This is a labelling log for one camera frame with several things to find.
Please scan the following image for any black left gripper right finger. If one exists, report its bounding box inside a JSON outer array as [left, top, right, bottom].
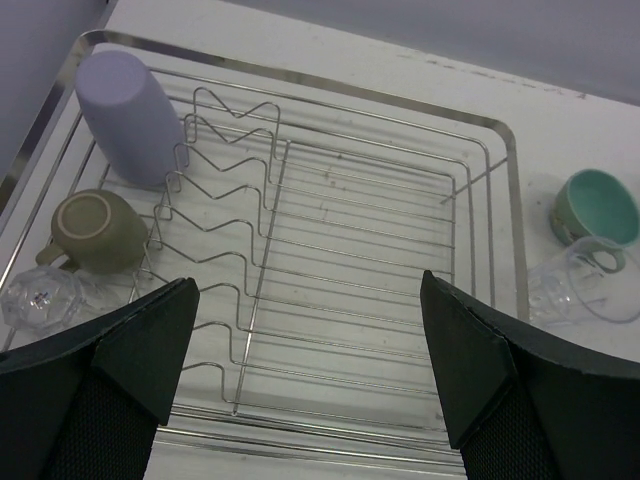
[[420, 272, 639, 479]]

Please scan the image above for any olive ceramic mug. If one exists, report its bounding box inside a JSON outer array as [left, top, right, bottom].
[[35, 189, 148, 275]]

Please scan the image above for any metal wire dish rack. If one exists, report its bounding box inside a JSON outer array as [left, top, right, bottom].
[[1, 30, 527, 471]]

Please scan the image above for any small green teal cup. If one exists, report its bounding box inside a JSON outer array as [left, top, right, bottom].
[[549, 169, 639, 274]]

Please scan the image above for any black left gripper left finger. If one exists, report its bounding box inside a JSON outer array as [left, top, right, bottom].
[[1, 278, 200, 479]]

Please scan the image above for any clear glass tumbler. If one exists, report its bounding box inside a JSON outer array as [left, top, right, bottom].
[[528, 236, 639, 328], [1, 266, 123, 338]]

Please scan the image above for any lilac plastic cup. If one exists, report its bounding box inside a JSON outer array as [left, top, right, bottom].
[[74, 50, 188, 187]]

